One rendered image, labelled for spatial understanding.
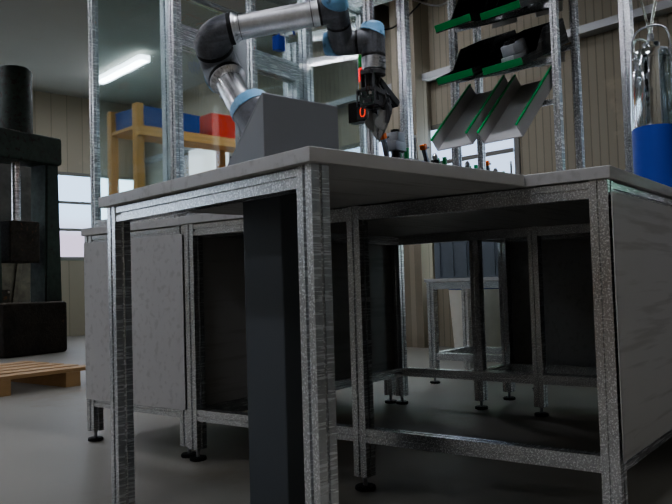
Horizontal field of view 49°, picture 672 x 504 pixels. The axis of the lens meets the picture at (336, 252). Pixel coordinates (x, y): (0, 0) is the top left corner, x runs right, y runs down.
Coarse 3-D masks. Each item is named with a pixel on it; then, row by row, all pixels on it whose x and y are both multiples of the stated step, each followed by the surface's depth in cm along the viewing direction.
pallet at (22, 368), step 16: (0, 368) 489; (16, 368) 481; (32, 368) 478; (48, 368) 478; (64, 368) 472; (80, 368) 476; (0, 384) 434; (48, 384) 480; (64, 384) 469; (80, 384) 476
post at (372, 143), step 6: (366, 0) 263; (372, 0) 264; (366, 6) 264; (372, 6) 264; (366, 12) 264; (372, 12) 264; (366, 18) 264; (372, 18) 264; (366, 132) 262; (372, 138) 261; (372, 144) 261; (378, 144) 263; (372, 150) 260; (378, 150) 262
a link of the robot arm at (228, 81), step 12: (204, 60) 226; (216, 60) 226; (228, 60) 228; (204, 72) 231; (216, 72) 226; (228, 72) 226; (240, 72) 229; (216, 84) 227; (228, 84) 223; (240, 84) 223; (228, 96) 221; (228, 108) 222
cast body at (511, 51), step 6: (504, 42) 207; (510, 42) 206; (516, 42) 206; (504, 48) 207; (510, 48) 205; (516, 48) 205; (522, 48) 207; (504, 54) 208; (510, 54) 206; (516, 54) 206; (522, 54) 207; (504, 60) 207
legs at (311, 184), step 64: (192, 192) 170; (256, 192) 152; (320, 192) 141; (128, 256) 201; (256, 256) 185; (320, 256) 139; (128, 320) 200; (256, 320) 185; (320, 320) 138; (128, 384) 199; (256, 384) 185; (320, 384) 137; (128, 448) 198; (256, 448) 185; (320, 448) 137
